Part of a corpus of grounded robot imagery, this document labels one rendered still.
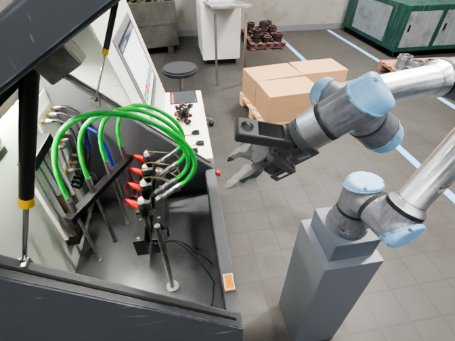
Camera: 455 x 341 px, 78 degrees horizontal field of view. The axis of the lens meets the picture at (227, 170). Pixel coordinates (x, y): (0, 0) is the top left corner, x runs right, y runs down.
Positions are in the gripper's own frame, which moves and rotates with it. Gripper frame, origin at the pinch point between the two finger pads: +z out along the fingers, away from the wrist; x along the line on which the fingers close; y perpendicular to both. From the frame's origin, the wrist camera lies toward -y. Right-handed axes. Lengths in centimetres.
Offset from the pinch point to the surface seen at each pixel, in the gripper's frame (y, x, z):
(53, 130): -34, 24, 50
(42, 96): -41, 29, 44
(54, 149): -31.6, 4.2, 29.6
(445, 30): 388, 462, -99
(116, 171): -11, 17, 47
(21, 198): -33.3, -21.2, 3.2
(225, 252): 24.6, -6.4, 26.8
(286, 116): 144, 190, 77
